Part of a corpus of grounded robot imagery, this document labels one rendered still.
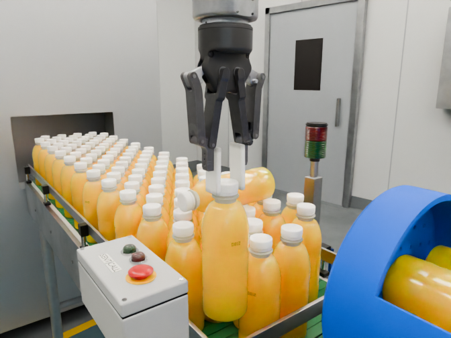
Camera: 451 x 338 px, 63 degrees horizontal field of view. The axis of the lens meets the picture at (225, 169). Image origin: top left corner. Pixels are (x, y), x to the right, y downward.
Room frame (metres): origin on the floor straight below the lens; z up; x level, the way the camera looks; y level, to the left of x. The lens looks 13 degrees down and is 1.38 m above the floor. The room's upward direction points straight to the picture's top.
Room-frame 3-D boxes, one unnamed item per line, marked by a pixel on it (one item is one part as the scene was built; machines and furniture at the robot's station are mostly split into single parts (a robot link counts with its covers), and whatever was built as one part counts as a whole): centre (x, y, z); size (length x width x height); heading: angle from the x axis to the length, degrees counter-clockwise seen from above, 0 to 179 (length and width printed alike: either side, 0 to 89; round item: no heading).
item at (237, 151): (0.55, -0.02, 1.25); 0.03 x 0.01 x 0.07; 37
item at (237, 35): (0.53, 0.00, 1.41); 0.08 x 0.07 x 0.09; 127
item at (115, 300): (0.52, 0.15, 1.05); 0.20 x 0.10 x 0.10; 37
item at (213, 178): (0.52, 0.02, 1.25); 0.03 x 0.01 x 0.07; 37
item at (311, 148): (1.05, -0.26, 1.18); 0.06 x 0.06 x 0.05
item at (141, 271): (0.48, 0.12, 1.11); 0.04 x 0.04 x 0.01
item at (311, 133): (1.05, -0.26, 1.23); 0.06 x 0.06 x 0.04
